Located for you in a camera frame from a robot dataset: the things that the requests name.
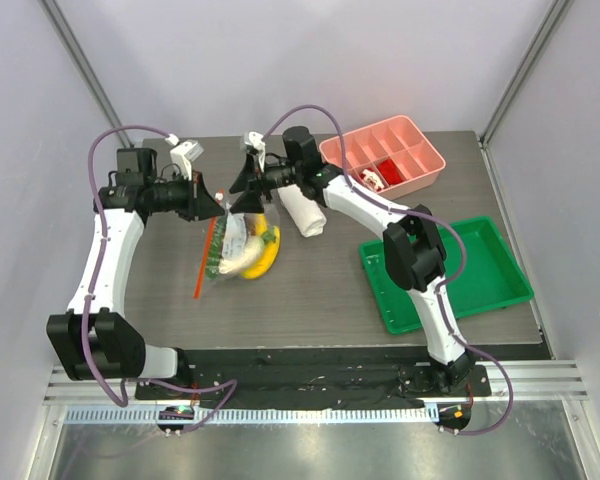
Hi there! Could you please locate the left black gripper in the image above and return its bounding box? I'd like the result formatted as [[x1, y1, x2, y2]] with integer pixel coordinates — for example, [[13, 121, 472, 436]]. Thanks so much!
[[146, 169, 226, 222]]

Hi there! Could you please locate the clear orange zip top bag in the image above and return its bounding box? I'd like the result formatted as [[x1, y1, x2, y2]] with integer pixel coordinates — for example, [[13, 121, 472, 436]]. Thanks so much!
[[192, 190, 280, 300]]

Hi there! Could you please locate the green fake chili pepper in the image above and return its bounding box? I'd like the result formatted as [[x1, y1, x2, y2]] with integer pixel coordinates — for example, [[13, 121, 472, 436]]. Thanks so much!
[[205, 217, 227, 279]]

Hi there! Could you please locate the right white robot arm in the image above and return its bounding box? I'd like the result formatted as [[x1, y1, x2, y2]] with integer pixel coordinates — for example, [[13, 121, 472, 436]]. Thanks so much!
[[230, 126, 475, 395]]

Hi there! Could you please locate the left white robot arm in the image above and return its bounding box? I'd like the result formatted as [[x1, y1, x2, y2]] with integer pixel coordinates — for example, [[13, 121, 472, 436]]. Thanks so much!
[[46, 140, 224, 399]]

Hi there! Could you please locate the white fake radish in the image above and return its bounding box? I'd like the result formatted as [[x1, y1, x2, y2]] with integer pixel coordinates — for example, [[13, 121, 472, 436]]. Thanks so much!
[[218, 236, 265, 275]]

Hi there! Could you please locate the yellow fake banana bunch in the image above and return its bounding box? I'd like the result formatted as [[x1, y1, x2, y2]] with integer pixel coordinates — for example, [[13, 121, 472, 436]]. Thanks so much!
[[241, 214, 281, 280]]

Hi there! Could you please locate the red white fake food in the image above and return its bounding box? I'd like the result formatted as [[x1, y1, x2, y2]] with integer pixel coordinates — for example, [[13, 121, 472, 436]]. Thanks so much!
[[359, 169, 385, 192]]

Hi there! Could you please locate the red fake food piece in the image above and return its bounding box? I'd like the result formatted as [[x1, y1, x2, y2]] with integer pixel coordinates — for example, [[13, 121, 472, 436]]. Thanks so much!
[[376, 158, 404, 186]]

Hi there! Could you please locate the rolled white towel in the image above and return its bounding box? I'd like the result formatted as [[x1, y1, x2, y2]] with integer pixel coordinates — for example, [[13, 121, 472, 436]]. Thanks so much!
[[278, 185, 327, 238]]

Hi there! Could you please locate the pink compartment tray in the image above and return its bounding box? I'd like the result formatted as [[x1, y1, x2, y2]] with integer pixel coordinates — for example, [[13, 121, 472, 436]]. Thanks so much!
[[319, 115, 446, 200]]

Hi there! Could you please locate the green plastic tray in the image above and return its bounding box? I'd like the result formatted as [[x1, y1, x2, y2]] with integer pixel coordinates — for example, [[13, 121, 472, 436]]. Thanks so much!
[[359, 216, 534, 335]]

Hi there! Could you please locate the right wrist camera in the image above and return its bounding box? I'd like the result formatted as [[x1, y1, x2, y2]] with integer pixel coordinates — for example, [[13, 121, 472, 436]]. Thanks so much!
[[241, 131, 266, 171]]

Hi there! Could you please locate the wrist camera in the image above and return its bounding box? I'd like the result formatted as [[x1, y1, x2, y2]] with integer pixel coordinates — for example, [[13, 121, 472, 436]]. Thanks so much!
[[165, 134, 204, 180], [241, 131, 266, 171]]

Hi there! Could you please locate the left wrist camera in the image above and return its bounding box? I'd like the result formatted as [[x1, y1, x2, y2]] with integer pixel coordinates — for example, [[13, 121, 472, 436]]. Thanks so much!
[[165, 134, 204, 180]]

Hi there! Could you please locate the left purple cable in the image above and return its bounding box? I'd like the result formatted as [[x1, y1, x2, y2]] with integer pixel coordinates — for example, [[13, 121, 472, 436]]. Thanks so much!
[[79, 127, 239, 434]]

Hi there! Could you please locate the purple cable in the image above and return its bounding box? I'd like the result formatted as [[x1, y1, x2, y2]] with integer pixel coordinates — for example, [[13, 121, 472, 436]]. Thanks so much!
[[262, 103, 514, 437], [79, 127, 239, 434]]

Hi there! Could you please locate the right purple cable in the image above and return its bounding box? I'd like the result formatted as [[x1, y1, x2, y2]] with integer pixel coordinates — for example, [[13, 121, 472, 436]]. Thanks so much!
[[262, 103, 514, 437]]

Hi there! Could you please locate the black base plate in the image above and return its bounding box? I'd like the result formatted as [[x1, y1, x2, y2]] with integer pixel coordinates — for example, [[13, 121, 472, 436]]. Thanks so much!
[[129, 347, 492, 401]]

